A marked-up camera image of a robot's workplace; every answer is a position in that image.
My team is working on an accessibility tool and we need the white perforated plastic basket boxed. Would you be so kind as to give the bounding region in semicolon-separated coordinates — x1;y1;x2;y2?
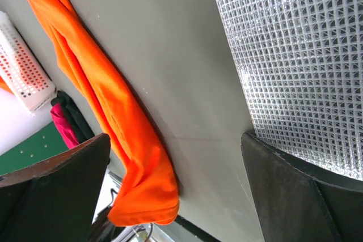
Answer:
1;12;56;113

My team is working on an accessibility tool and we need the black folded t shirt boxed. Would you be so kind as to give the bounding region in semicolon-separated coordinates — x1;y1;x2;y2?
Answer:
50;91;95;144

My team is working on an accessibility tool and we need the magenta folded t shirt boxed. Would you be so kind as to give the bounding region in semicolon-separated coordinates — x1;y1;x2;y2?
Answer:
50;103;79;148

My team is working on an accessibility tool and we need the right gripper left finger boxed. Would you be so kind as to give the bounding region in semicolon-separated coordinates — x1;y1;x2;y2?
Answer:
1;134;111;241

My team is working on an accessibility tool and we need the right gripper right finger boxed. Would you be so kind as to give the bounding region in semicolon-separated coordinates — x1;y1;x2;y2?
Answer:
241;133;362;241

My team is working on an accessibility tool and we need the orange t shirt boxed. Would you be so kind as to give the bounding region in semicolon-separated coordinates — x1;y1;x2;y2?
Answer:
0;78;12;94
27;0;179;226

